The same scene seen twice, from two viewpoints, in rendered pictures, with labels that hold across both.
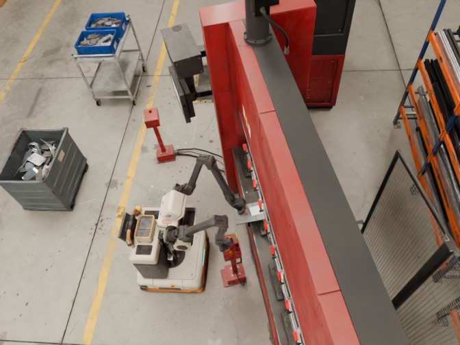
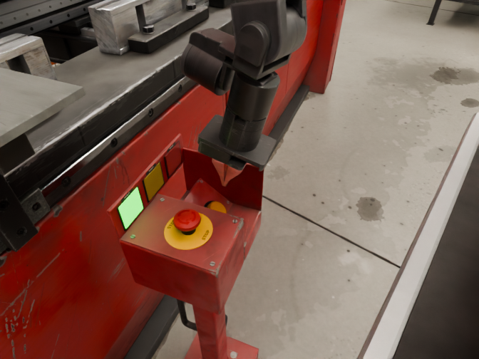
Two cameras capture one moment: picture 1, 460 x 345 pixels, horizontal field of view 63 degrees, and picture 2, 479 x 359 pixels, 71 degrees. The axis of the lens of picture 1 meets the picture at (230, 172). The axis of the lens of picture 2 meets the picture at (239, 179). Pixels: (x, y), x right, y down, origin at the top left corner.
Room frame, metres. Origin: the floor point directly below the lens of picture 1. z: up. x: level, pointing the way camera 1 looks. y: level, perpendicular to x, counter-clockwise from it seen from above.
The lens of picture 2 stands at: (1.73, 0.32, 1.17)
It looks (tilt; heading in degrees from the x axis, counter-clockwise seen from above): 42 degrees down; 207
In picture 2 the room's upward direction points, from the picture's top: straight up
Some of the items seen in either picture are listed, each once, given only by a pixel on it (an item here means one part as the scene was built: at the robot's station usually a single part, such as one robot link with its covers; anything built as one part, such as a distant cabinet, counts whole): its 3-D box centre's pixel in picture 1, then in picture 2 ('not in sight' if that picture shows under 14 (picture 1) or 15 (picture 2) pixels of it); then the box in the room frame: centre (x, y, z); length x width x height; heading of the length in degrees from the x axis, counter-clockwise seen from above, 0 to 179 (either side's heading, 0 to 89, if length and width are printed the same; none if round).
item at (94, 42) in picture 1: (97, 43); not in sight; (4.56, 1.53, 0.92); 0.50 x 0.36 x 0.18; 80
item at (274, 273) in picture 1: (276, 281); (172, 26); (1.00, -0.24, 0.89); 0.30 x 0.05 x 0.03; 4
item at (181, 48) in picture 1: (188, 79); not in sight; (2.83, 0.27, 1.53); 0.51 x 0.25 x 0.85; 12
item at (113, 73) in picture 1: (112, 62); not in sight; (4.72, 1.48, 0.47); 0.90 x 0.66 x 0.95; 170
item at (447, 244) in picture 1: (396, 302); not in sight; (0.69, -1.07, 1.00); 0.05 x 0.05 x 2.00; 4
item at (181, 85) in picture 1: (183, 93); not in sight; (2.76, 0.34, 1.42); 0.45 x 0.12 x 0.36; 12
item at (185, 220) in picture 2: not in sight; (187, 224); (1.47, 0.11, 0.79); 0.04 x 0.04 x 0.04
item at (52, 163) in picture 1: (46, 171); not in sight; (2.92, 2.21, 0.36); 0.80 x 0.60 x 0.72; 170
